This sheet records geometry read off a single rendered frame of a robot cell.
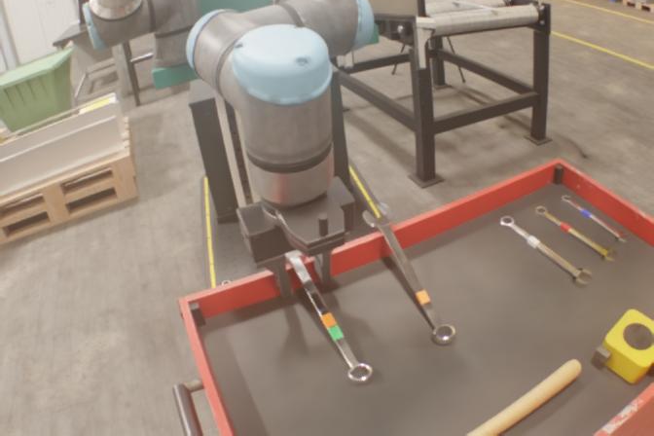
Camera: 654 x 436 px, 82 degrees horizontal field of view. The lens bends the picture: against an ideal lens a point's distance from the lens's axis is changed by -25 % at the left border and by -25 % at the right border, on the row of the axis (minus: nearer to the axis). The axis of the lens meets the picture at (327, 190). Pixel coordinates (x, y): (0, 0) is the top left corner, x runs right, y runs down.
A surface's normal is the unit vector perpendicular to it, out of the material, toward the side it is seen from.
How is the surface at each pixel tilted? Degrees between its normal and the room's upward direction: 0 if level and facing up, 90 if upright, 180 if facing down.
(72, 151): 90
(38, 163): 90
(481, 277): 0
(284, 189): 101
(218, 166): 90
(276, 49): 17
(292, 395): 0
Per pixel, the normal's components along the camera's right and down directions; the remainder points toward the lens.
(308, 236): -0.04, -0.73
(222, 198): 0.23, 0.48
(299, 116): 0.38, 0.62
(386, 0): 0.07, 0.13
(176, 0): 0.57, 0.37
